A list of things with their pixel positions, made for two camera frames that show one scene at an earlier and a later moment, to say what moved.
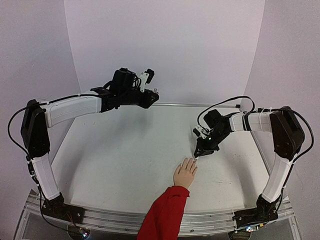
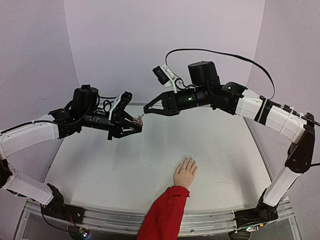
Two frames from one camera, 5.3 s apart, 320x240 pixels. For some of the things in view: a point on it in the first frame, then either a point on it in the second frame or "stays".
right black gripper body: (206, 147) → (170, 103)
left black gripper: (150, 96) → (116, 128)
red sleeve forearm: (164, 219) stays
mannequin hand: (183, 175) stays
